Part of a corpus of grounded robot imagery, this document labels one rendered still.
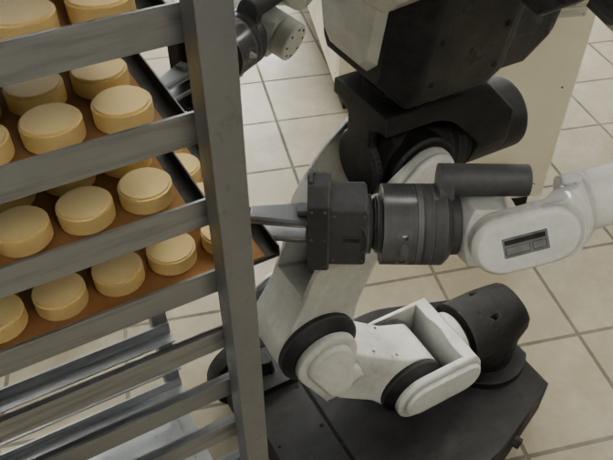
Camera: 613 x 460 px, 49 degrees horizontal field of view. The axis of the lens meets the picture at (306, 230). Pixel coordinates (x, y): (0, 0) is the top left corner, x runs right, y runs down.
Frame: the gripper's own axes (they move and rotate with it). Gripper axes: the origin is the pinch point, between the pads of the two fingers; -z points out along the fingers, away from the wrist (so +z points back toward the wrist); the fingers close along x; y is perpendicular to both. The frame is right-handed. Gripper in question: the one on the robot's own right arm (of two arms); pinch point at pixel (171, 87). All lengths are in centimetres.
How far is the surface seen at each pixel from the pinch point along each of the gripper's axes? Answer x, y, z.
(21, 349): 1.2, 18.2, -42.8
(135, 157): 17.3, 24.8, -31.4
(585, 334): -95, 65, 77
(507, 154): -69, 27, 108
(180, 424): -81, -5, -8
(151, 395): -72, -10, -9
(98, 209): 10.2, 19.8, -32.2
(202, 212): 9.5, 27.2, -27.2
